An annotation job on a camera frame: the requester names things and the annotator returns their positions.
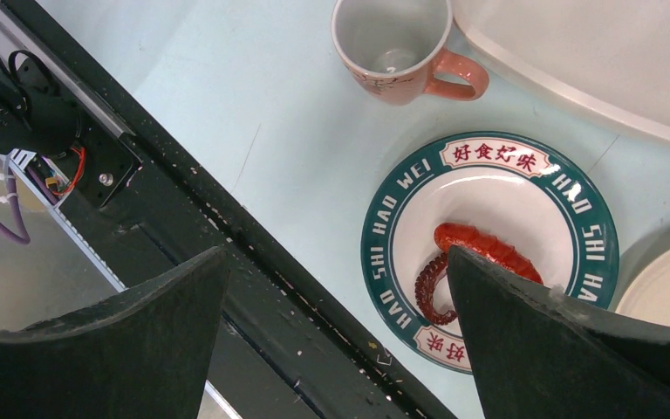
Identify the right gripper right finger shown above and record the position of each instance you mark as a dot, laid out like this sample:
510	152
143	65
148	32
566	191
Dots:
536	353

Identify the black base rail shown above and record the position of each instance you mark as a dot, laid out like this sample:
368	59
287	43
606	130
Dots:
286	348

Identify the small red sausage piece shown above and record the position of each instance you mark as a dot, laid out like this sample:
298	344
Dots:
489	246

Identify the dark red sausage piece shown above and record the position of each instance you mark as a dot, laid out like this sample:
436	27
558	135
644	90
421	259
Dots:
425	287

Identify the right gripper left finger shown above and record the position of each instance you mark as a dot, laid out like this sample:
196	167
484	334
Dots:
142	353

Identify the blue rimmed plate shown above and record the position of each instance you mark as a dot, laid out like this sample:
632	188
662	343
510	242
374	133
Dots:
527	194

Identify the pink ceramic mug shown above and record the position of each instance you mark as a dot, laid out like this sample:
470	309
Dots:
396	50

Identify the white rectangular basin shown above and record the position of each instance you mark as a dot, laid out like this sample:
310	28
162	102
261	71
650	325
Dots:
608	61

